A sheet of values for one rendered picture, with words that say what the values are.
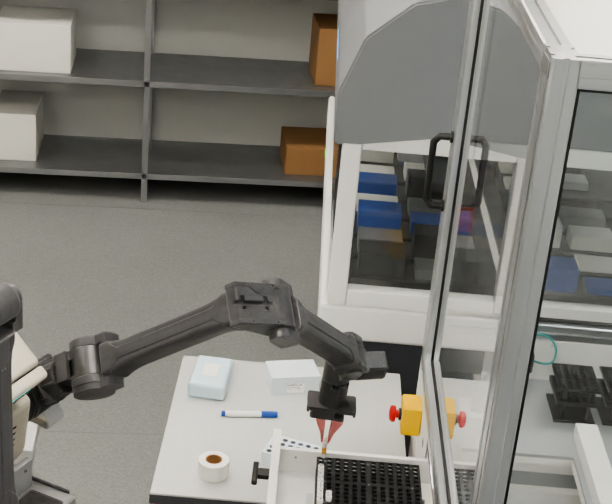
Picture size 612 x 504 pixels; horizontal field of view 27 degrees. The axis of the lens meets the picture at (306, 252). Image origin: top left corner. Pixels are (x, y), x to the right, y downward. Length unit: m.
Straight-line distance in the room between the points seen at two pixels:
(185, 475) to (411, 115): 1.04
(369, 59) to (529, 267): 1.36
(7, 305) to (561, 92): 0.81
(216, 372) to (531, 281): 1.49
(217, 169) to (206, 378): 3.20
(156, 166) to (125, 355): 4.08
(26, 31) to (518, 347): 4.45
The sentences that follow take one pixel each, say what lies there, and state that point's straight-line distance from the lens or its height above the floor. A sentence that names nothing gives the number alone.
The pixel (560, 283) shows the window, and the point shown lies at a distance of 1.87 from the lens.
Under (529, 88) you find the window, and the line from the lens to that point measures 1.98.
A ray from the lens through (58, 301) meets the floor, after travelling 5.28.
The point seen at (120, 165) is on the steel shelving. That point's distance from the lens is 6.29.
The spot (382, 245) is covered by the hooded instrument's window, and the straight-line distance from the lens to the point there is 3.30.
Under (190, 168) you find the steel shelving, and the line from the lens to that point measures 6.29.
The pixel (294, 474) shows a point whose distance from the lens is 2.79.
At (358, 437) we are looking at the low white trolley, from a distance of 3.08.
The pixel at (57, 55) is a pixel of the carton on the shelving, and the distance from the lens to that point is 6.09.
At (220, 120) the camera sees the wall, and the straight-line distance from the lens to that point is 6.64.
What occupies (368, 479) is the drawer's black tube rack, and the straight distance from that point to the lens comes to 2.69.
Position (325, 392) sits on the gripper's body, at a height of 1.10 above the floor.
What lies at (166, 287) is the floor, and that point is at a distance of 5.41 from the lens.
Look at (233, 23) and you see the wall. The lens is 6.49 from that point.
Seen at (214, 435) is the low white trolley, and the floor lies 0.76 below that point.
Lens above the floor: 2.43
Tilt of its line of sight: 25 degrees down
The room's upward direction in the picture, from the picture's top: 5 degrees clockwise
